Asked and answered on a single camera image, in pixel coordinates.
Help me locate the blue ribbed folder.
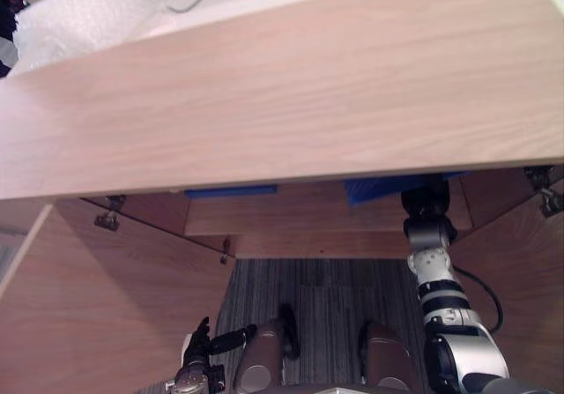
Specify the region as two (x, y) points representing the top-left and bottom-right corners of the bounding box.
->
(343, 170), (473, 208)

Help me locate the robot right leg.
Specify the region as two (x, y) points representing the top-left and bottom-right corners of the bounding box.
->
(357, 320), (415, 391)

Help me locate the light wooden cabinet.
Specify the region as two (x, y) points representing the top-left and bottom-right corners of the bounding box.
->
(0, 0), (564, 261)

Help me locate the wooden cabinet door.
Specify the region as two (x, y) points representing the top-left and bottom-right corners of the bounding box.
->
(447, 189), (564, 394)
(0, 204), (239, 394)

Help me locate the wooden inner shelf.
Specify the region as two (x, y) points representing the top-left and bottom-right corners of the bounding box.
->
(183, 181), (473, 237)

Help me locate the white bubble wrap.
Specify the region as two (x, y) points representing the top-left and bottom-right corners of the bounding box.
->
(12, 0), (171, 76)

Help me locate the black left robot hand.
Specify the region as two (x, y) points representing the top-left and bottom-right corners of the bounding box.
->
(182, 316), (258, 369)

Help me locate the blue flat folder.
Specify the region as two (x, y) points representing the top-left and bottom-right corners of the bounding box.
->
(183, 184), (278, 201)

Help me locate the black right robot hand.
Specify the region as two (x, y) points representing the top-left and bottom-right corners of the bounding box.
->
(399, 178), (451, 222)

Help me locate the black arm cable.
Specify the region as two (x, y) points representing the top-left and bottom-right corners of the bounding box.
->
(453, 264), (504, 336)

